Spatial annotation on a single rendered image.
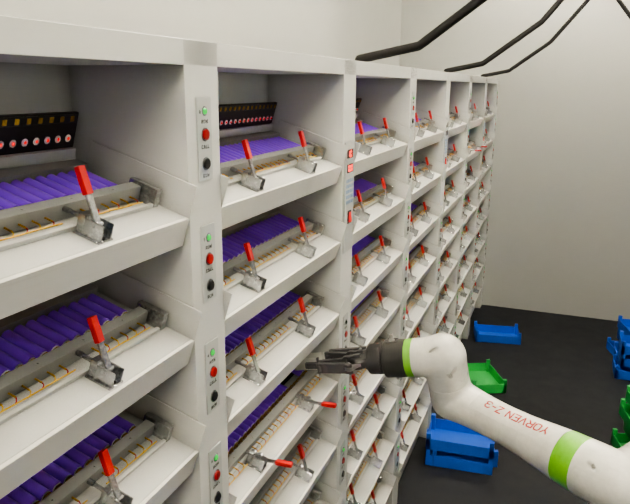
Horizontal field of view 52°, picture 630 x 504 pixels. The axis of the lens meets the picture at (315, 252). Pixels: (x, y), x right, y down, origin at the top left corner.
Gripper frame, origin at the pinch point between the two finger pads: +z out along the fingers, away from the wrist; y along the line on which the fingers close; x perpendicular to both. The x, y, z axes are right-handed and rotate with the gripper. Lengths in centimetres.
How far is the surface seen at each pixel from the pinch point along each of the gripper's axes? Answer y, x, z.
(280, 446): 28.9, 8.0, -3.2
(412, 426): -124, 82, 14
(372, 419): -56, 44, 7
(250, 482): 43.2, 8.0, -3.1
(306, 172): 13, -48, -14
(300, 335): 13.2, -11.6, -5.4
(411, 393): -119, 63, 10
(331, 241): -4.2, -29.7, -10.3
